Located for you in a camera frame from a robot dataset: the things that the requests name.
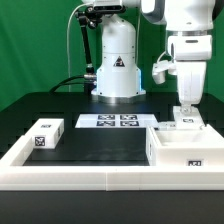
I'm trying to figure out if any white cabinet body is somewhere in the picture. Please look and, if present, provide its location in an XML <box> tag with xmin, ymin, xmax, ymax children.
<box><xmin>146</xmin><ymin>125</ymin><xmax>224</xmax><ymax>167</ymax></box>

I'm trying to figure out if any flat white base plate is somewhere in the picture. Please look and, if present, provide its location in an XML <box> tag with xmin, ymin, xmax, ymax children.
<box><xmin>75</xmin><ymin>114</ymin><xmax>158</xmax><ymax>128</ymax></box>

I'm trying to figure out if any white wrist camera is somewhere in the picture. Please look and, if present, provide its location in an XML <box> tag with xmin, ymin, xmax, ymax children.
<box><xmin>152</xmin><ymin>60</ymin><xmax>175</xmax><ymax>84</ymax></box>

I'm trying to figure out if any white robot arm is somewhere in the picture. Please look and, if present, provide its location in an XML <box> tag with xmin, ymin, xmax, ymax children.
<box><xmin>82</xmin><ymin>0</ymin><xmax>224</xmax><ymax>113</ymax></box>

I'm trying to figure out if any white cable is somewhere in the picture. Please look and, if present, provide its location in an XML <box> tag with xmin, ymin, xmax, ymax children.
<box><xmin>66</xmin><ymin>3</ymin><xmax>88</xmax><ymax>93</ymax></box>

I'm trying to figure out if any white cabinet door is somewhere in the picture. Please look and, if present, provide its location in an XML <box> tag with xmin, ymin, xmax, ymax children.
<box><xmin>158</xmin><ymin>121</ymin><xmax>176</xmax><ymax>130</ymax></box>
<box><xmin>173</xmin><ymin>106</ymin><xmax>204</xmax><ymax>130</ymax></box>

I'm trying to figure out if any white cabinet top block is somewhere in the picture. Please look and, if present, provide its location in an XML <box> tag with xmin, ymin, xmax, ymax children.
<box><xmin>31</xmin><ymin>118</ymin><xmax>64</xmax><ymax>149</ymax></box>

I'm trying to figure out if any black cable bundle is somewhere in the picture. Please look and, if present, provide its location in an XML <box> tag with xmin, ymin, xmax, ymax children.
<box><xmin>49</xmin><ymin>75</ymin><xmax>98</xmax><ymax>93</ymax></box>

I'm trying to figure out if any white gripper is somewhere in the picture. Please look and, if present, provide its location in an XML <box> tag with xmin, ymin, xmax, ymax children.
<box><xmin>167</xmin><ymin>35</ymin><xmax>212</xmax><ymax>114</ymax></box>

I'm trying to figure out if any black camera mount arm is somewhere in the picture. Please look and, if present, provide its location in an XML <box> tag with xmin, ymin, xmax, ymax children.
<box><xmin>75</xmin><ymin>11</ymin><xmax>98</xmax><ymax>95</ymax></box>

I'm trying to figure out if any white U-shaped frame border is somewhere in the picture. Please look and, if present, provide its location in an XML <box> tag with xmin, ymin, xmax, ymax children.
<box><xmin>0</xmin><ymin>136</ymin><xmax>224</xmax><ymax>191</ymax></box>

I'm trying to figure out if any black camera on mount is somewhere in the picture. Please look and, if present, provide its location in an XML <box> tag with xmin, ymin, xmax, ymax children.
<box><xmin>86</xmin><ymin>5</ymin><xmax>125</xmax><ymax>14</ymax></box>

